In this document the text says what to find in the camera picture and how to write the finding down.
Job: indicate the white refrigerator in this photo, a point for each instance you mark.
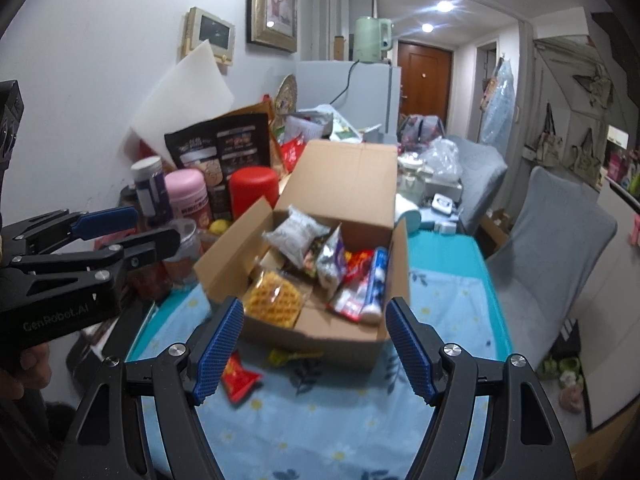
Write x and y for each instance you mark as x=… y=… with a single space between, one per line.
x=370 y=95

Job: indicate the white grey snack packet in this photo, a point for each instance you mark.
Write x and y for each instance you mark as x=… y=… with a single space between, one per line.
x=295 y=235

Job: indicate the small red packet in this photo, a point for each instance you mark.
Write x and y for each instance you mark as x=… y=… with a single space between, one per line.
x=240 y=377

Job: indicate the small cream frame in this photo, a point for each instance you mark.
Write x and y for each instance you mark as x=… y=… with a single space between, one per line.
x=210 y=32

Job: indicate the hanging tote bag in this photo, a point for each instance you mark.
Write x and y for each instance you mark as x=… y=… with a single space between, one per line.
x=587 y=160
x=550 y=142

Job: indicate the hanging clear plastic bag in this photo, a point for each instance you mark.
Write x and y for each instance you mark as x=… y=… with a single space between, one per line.
x=500 y=100

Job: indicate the red gift bag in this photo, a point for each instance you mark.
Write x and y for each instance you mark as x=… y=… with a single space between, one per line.
x=292 y=152

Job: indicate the silver snack packet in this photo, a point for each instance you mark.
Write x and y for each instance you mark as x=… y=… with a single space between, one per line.
x=331 y=257

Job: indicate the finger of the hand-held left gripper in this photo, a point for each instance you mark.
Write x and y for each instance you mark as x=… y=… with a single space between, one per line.
x=150 y=247
x=110 y=221

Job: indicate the green yellow lollipop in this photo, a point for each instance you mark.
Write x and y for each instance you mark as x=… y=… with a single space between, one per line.
x=280 y=357

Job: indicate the black snack bag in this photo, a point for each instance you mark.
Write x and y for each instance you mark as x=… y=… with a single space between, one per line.
x=220 y=145

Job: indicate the grey chair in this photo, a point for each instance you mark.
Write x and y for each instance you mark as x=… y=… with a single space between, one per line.
x=555 y=255

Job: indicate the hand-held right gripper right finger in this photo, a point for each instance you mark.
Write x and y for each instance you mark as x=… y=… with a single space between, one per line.
x=407 y=345

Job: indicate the blue floral tablecloth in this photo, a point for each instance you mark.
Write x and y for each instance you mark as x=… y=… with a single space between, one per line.
x=325 y=420

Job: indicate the green electric kettle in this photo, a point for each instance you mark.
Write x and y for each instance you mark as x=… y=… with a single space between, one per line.
x=372 y=40

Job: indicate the gold framed picture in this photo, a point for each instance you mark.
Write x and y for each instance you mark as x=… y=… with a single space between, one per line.
x=272 y=5

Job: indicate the red lidded container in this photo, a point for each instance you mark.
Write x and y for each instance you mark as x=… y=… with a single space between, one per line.
x=252 y=192

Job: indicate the yellow lemon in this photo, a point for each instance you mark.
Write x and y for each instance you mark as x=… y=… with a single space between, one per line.
x=218 y=226

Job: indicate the decorative plate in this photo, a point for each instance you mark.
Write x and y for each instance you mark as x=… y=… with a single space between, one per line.
x=286 y=94

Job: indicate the pink jar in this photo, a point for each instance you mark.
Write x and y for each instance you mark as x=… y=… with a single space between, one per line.
x=186 y=195

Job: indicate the brown door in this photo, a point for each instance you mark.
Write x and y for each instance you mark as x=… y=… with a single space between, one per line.
x=425 y=85

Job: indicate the red yellow snack packet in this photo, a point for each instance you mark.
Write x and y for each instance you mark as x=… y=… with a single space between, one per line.
x=356 y=265

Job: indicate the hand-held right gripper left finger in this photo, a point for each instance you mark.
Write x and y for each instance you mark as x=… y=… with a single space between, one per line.
x=220 y=345

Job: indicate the white lid purple jar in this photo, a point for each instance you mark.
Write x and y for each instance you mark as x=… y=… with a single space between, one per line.
x=149 y=190

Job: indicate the cardboard box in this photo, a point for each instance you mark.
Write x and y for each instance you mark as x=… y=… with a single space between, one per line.
x=345 y=180

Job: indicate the crumpled clear plastic bag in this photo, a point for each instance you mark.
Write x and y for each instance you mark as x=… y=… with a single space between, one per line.
x=442 y=160

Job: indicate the person's left hand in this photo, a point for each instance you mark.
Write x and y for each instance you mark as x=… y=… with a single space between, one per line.
x=35 y=367

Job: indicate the white foam board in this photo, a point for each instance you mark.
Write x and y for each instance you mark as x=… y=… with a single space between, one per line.
x=185 y=95

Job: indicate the clear waffle packet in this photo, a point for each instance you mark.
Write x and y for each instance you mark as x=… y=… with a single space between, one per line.
x=275 y=300

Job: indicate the blue white tube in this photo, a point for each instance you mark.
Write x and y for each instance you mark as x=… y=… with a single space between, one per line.
x=377 y=280

